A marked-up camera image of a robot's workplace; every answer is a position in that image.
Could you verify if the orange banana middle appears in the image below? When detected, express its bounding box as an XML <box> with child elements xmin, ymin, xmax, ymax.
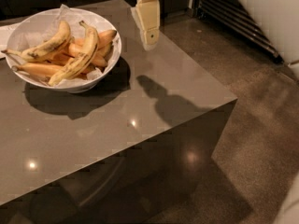
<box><xmin>63</xmin><ymin>43</ymin><xmax>112</xmax><ymax>67</ymax></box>

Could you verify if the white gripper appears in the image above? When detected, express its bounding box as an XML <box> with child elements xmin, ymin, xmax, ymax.
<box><xmin>131</xmin><ymin>0</ymin><xmax>160</xmax><ymax>51</ymax></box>

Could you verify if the white ceramic bowl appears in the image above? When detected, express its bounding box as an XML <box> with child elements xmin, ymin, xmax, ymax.
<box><xmin>5</xmin><ymin>7</ymin><xmax>122</xmax><ymax>94</ymax></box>

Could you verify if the orange banana lower left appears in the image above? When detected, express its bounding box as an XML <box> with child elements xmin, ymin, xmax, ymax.
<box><xmin>12</xmin><ymin>63</ymin><xmax>62</xmax><ymax>77</ymax></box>

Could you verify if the spotted yellow banana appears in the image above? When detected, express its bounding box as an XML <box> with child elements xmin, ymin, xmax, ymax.
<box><xmin>49</xmin><ymin>21</ymin><xmax>99</xmax><ymax>87</ymax></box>
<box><xmin>2</xmin><ymin>21</ymin><xmax>71</xmax><ymax>62</ymax></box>

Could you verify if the orange banana upper right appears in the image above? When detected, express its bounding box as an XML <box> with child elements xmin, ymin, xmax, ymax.
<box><xmin>74</xmin><ymin>29</ymin><xmax>117</xmax><ymax>49</ymax></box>

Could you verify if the orange banana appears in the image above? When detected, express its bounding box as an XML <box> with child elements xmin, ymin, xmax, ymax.
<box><xmin>74</xmin><ymin>29</ymin><xmax>117</xmax><ymax>49</ymax></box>
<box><xmin>12</xmin><ymin>63</ymin><xmax>62</xmax><ymax>77</ymax></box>
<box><xmin>63</xmin><ymin>43</ymin><xmax>112</xmax><ymax>67</ymax></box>

